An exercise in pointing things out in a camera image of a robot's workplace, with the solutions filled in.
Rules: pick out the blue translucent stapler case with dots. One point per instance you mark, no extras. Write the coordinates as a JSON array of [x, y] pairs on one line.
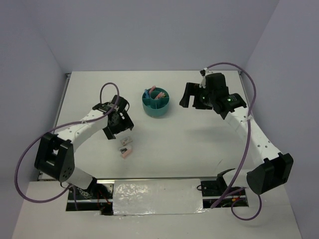
[[146, 93]]

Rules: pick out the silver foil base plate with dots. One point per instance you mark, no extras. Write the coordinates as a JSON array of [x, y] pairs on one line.
[[157, 197]]

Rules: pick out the teal round divided organizer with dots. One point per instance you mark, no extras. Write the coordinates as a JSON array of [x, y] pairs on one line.
[[158, 103]]

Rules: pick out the red highlighter pen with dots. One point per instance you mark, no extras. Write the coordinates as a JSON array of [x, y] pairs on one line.
[[161, 95]]

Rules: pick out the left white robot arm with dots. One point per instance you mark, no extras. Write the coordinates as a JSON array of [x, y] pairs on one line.
[[55, 156]]

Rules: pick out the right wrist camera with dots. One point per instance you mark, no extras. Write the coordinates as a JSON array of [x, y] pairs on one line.
[[203, 73]]

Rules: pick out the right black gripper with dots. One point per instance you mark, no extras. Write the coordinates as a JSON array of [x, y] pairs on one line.
[[193, 89]]

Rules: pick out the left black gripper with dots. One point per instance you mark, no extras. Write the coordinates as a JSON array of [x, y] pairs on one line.
[[126, 124]]

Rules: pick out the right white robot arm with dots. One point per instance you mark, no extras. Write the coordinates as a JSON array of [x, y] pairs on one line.
[[272, 167]]

